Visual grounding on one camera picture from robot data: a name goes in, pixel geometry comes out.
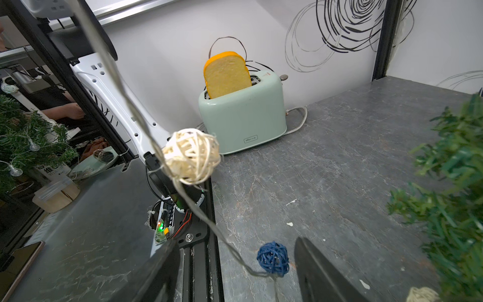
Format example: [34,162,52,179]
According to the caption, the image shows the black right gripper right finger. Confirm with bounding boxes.
[294,237,368,302]

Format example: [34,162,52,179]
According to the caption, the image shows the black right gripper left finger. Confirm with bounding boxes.
[110,242,181,301]

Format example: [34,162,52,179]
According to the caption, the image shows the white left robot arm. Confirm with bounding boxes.
[17,1,209,213]

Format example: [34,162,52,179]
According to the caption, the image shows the small green christmas tree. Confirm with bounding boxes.
[387,93,482,301]

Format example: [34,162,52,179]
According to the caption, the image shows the mint green toaster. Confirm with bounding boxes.
[198,70,288,155]

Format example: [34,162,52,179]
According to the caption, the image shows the yellow toast slice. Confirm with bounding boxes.
[203,51,252,99]

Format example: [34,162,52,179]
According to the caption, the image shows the aluminium wall rail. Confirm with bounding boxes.
[1,1,173,69]

